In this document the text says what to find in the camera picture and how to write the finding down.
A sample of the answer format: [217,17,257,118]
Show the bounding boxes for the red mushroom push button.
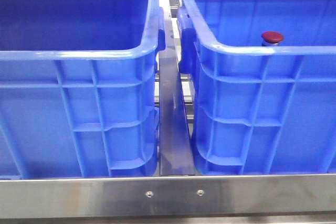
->
[261,31,284,47]

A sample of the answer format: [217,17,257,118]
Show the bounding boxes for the right blue plastic crate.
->
[178,0,335,175]

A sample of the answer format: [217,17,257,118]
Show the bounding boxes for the blue plastic crate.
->
[178,0,335,175]
[1,0,165,180]

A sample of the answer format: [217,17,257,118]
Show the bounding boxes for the left blue plastic crate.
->
[1,0,165,180]

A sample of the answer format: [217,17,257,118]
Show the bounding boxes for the steel front rail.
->
[1,174,335,219]

